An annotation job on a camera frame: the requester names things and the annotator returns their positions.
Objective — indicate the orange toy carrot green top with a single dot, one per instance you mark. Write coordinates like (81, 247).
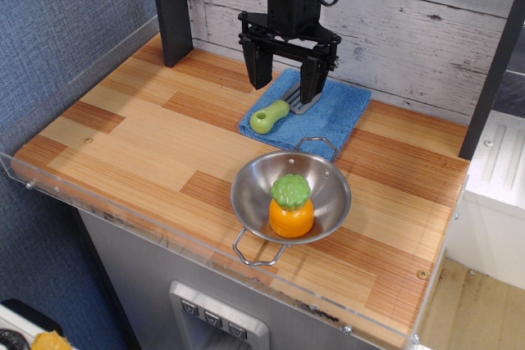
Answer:
(291, 211)

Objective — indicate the grey toy fridge cabinet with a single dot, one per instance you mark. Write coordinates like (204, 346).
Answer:
(141, 269)

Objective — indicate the yellow toy at bottom left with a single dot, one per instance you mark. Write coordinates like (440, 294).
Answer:
(50, 341)

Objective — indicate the silver dispenser button panel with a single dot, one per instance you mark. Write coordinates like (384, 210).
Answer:
(207, 323)

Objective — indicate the dark right upright post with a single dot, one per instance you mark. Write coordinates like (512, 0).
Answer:
(499, 63)

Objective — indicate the white black box bottom left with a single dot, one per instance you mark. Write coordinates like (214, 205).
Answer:
(20, 325)

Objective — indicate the green handled grey toy spatula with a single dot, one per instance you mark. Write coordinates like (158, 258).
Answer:
(263, 120)

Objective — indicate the small steel two-handled bowl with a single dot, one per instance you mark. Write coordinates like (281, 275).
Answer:
(251, 197)

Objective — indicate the dark left upright post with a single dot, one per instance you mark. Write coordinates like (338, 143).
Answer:
(175, 30)

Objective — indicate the blue folded cloth napkin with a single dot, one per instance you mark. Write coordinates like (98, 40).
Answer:
(329, 122)

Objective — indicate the clear acrylic table guard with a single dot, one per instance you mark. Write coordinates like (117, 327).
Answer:
(104, 125)

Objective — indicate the white toy sink counter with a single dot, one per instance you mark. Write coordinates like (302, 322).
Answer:
(487, 232)

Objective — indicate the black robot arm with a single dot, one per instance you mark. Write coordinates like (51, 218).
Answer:
(290, 29)

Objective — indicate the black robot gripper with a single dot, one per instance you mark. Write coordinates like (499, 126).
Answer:
(290, 29)

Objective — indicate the dark upright post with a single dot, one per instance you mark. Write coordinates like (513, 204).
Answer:
(175, 30)
(499, 63)

